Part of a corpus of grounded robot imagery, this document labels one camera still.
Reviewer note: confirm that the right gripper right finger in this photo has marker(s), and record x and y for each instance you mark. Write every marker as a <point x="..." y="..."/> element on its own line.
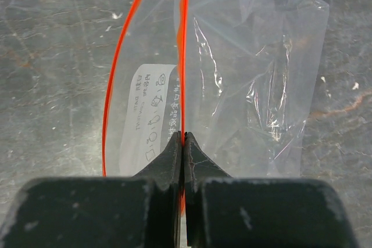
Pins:
<point x="197" y="167"/>

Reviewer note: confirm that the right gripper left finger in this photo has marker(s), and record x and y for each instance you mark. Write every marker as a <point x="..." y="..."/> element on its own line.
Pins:
<point x="163" y="188"/>

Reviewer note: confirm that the clear zip top bag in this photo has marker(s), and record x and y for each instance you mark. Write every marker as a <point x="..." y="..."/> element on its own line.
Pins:
<point x="237" y="74"/>

